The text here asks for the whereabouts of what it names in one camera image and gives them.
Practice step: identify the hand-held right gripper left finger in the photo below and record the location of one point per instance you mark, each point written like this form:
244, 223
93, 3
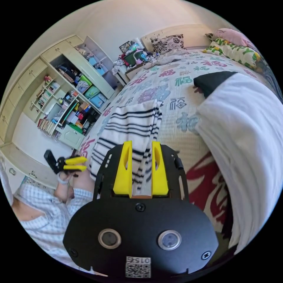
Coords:
122, 170

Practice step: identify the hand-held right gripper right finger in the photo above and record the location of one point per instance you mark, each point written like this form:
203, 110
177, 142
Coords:
161, 174

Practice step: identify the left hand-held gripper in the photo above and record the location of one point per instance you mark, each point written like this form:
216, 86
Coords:
60, 165

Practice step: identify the black and white striped shirt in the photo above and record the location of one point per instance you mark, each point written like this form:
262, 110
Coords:
132, 119

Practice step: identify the person's left forearm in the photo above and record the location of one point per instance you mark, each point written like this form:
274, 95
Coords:
63, 191

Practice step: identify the person's left hand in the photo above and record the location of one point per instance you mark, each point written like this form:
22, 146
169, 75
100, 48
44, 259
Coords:
65, 177

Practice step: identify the bed with printed quilt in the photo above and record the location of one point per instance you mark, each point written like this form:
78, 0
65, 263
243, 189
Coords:
176, 141

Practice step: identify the cream low cabinet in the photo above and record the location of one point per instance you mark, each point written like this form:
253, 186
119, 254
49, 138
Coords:
24, 163

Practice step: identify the person's body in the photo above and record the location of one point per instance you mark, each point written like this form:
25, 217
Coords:
44, 219

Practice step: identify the cream cupboard with shelves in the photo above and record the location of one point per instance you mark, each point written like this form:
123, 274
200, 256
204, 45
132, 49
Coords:
44, 88

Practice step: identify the pile of clothes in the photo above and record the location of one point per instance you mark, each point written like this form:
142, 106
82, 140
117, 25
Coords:
238, 132

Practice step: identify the cluttered white nightstand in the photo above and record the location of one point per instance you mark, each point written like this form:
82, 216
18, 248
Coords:
130, 62

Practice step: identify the beige crumpled cloth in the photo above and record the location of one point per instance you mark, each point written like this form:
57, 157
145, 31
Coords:
169, 58

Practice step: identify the black and white floral pillow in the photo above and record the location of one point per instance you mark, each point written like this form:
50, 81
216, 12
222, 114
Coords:
168, 42

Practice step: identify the green and yellow printed quilt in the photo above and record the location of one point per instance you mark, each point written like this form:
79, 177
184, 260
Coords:
234, 52

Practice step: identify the pink pillow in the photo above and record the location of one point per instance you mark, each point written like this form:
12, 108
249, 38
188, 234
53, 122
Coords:
232, 35

